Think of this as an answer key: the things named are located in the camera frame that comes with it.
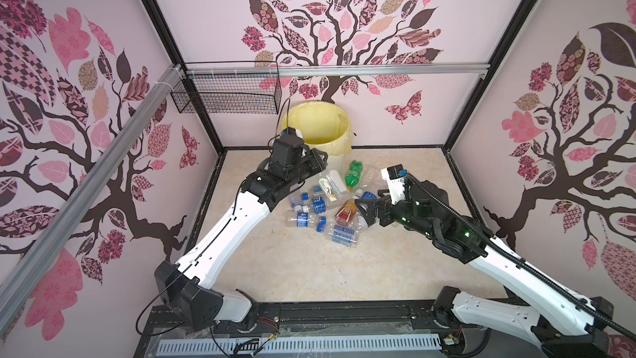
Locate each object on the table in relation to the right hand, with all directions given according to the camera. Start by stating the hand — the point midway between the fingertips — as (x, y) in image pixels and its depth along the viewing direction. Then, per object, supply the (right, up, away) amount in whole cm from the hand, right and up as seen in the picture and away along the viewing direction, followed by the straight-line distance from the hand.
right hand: (368, 194), depth 66 cm
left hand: (-12, +10, +6) cm, 16 cm away
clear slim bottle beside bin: (-24, -7, +34) cm, 42 cm away
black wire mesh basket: (-67, +33, +26) cm, 79 cm away
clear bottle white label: (-10, +2, +2) cm, 11 cm away
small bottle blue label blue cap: (-19, -12, +24) cm, 33 cm away
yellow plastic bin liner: (-13, +26, +37) cm, 47 cm away
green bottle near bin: (0, +4, +38) cm, 38 cm away
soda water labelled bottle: (-6, -17, +20) cm, 26 cm away
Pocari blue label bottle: (+3, -4, +34) cm, 34 cm away
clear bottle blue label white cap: (-14, -7, +27) cm, 32 cm away
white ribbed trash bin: (-6, +9, +29) cm, 31 cm away
